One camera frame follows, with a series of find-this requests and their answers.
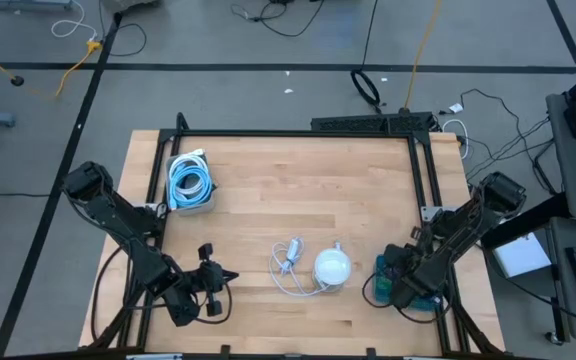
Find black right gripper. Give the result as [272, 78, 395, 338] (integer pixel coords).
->
[383, 243, 449, 309]

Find teal plastic bin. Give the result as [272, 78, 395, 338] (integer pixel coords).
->
[373, 253, 443, 312]

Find black perforated box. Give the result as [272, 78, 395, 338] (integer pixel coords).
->
[310, 110, 435, 134]

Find grey plastic bin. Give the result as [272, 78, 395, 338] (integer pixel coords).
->
[165, 149, 218, 217]

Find thin black floor cable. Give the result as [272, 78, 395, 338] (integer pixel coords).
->
[231, 0, 327, 39]

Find white mushroom table lamp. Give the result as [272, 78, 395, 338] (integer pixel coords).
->
[311, 241, 353, 295]

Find black diagonal desk bar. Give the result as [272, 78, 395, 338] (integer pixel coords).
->
[480, 192, 569, 251]

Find black coiled floor cable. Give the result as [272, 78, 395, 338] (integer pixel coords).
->
[350, 68, 383, 112]

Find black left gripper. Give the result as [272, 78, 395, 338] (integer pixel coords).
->
[183, 242, 240, 318]

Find black aluminium table frame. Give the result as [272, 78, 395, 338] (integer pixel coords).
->
[87, 112, 507, 360]

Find long yellow floor cable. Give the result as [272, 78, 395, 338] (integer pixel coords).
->
[404, 0, 444, 110]

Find white box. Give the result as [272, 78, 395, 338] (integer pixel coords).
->
[490, 232, 553, 280]

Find light blue cable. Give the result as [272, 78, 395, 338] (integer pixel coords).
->
[168, 160, 214, 210]

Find grey floor base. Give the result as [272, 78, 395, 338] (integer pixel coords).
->
[0, 0, 74, 12]

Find black looped floor cable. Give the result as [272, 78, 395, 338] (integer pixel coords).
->
[98, 0, 148, 58]

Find white floor cable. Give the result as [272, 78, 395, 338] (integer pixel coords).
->
[50, 0, 99, 41]

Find black desk cables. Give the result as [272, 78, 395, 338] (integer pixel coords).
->
[460, 88, 559, 196]

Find white lamp cord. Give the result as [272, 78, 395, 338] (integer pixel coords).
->
[268, 237, 327, 298]

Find white cable loop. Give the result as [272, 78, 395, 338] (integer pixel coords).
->
[441, 118, 470, 160]

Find yellow floor cable with plug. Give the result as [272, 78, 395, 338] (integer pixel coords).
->
[0, 38, 104, 97]

